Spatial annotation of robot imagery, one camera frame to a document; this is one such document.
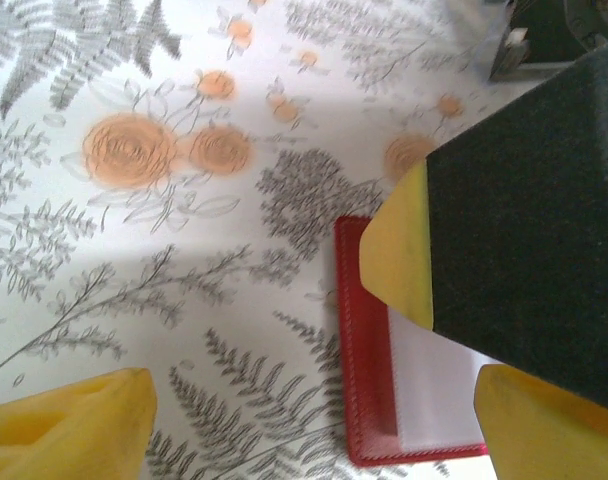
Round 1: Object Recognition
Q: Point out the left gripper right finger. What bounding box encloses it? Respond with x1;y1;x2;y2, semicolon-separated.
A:
473;363;608;480

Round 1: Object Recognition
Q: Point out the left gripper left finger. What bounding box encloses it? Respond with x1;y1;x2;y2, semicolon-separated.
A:
0;367;159;480

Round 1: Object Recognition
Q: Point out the red card holder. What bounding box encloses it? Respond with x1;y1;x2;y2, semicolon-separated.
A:
332;215;490;467

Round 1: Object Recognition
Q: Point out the floral table cover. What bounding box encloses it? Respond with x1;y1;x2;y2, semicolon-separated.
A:
0;0;608;480

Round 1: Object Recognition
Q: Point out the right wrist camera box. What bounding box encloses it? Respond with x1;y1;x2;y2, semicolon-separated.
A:
488;0;608;84

